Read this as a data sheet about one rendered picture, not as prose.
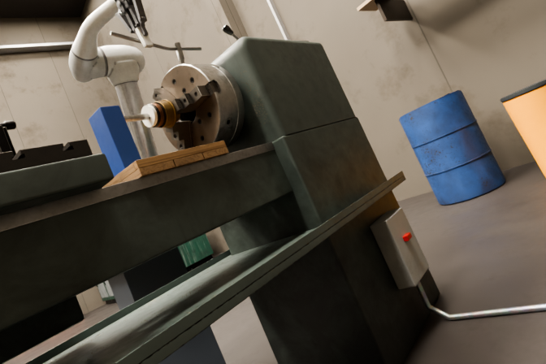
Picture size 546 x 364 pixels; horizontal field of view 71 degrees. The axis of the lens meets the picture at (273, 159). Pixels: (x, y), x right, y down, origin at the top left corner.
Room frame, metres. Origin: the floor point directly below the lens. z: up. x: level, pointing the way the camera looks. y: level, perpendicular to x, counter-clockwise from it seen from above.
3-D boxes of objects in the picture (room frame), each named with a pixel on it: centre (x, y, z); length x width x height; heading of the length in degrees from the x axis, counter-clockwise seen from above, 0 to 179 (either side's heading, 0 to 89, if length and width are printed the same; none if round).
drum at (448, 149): (3.39, -1.46, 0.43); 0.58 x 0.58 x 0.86
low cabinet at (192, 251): (7.69, 3.07, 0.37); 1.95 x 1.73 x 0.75; 41
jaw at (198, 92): (1.21, 0.15, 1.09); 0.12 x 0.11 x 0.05; 52
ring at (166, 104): (1.21, 0.27, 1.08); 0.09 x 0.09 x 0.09; 52
